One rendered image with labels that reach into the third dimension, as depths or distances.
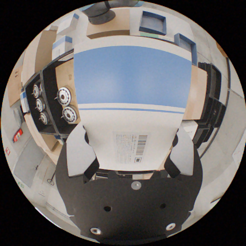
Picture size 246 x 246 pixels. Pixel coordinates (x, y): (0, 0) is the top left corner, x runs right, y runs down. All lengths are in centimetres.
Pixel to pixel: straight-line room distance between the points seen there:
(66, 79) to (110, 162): 44
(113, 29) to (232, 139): 309
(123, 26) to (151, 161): 55
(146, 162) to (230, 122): 292
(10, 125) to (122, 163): 315
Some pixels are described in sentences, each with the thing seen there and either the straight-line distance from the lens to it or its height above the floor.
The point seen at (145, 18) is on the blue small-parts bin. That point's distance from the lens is 69.
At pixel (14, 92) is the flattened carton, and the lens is 306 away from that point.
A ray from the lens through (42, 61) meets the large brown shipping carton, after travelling 71.
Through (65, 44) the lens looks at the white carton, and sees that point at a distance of 62.
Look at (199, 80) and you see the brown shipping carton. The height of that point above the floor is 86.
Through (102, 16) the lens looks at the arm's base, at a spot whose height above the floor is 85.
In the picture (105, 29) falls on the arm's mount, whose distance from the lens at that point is 53.
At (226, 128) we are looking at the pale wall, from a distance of 304.
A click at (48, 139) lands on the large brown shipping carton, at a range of 94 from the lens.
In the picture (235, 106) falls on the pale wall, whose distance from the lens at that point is 296.
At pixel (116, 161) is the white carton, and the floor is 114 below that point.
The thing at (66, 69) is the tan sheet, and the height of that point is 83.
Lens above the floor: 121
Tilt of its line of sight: 58 degrees down
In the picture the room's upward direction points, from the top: 175 degrees counter-clockwise
